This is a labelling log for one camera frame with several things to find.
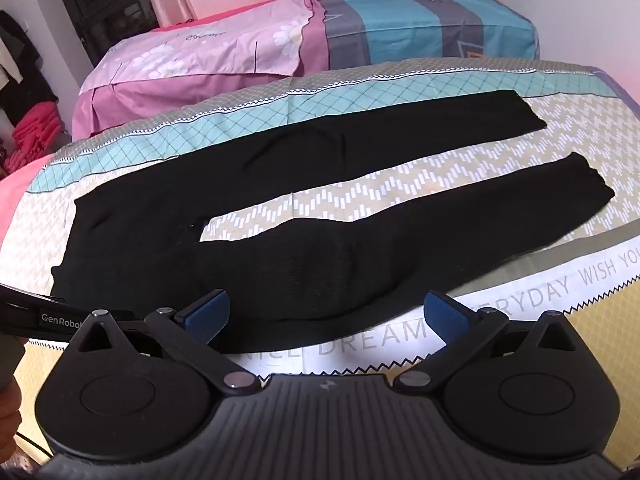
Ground zigzag patterned bed quilt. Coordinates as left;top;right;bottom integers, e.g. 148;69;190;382
0;57;640;386

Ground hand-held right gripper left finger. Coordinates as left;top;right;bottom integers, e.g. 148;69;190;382
75;289;262;396

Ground person's left hand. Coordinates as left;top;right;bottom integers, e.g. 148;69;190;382
0;377;22;453

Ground pink floral bed sheet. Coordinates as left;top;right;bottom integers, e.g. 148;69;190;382
71;0;328;141

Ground stack of red clothes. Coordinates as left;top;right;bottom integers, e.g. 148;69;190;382
4;101;63;171

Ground hanging dark clothes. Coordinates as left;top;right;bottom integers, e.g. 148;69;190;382
0;9;58;126

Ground plain pink bed sheet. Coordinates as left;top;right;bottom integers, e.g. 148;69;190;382
0;152;57;256

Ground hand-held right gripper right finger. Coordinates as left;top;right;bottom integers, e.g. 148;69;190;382
394;290;581;396

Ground black cable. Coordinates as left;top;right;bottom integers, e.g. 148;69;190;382
14;432;52;467

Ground black pants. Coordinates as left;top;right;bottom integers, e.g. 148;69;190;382
50;89;617;356

